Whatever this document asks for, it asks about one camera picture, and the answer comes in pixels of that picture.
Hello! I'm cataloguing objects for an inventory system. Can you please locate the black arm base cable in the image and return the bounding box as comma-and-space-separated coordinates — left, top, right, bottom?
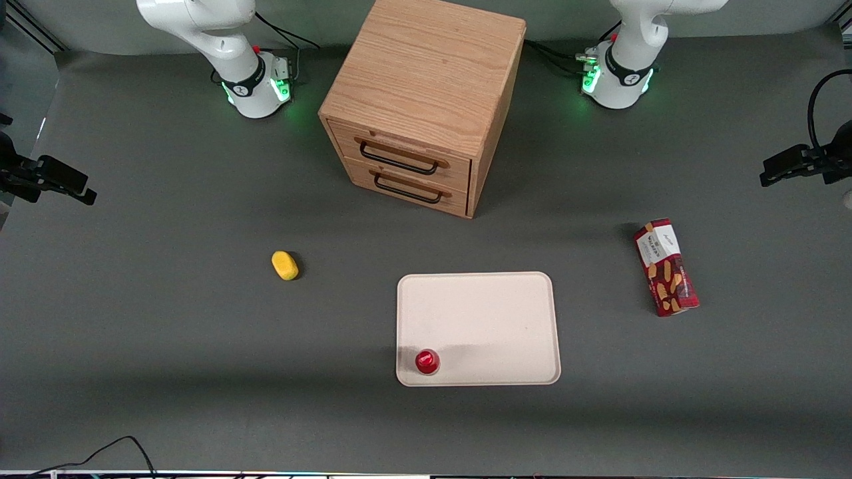
525, 20, 623, 75
255, 10, 321, 83

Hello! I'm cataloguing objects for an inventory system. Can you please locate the long black drawer handle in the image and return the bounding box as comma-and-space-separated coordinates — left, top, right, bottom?
359, 140, 441, 177

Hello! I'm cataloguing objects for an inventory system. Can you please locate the wooden drawer with notch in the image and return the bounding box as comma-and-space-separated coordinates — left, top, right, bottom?
328, 120, 473, 194

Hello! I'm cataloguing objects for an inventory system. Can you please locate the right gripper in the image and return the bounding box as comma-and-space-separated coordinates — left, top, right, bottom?
0, 132, 98, 206

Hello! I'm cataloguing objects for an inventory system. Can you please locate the black left arm base cable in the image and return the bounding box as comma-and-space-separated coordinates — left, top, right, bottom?
525, 20, 623, 75

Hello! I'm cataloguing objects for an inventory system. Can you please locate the wooden two-drawer cabinet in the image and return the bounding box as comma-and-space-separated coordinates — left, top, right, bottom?
318, 0, 527, 220

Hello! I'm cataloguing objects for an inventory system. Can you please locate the black right arm base cable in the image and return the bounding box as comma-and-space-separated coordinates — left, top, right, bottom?
255, 10, 321, 83

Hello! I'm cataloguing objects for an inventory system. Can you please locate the plain wooden drawer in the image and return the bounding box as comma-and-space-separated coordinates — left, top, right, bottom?
342, 158, 469, 218

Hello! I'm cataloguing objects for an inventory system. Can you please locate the thin black table cable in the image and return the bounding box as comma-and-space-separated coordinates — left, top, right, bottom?
25, 435, 158, 479

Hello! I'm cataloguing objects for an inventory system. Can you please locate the yellow sponge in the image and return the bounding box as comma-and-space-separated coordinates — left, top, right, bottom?
271, 250, 300, 281

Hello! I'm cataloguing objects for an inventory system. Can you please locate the beige plastic tray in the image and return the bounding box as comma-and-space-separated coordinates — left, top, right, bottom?
396, 271, 562, 387

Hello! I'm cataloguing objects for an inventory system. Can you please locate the short black drawer handle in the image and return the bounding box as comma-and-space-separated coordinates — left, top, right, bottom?
373, 171, 444, 205

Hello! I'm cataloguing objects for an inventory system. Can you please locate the red cookie box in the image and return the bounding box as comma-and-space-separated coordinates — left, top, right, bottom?
633, 218, 701, 318

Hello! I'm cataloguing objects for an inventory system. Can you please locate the black aluminium frame rail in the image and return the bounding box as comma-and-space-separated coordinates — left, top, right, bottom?
0, 0, 69, 55

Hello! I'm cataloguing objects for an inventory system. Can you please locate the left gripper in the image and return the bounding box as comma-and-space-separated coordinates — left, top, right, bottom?
759, 138, 852, 210

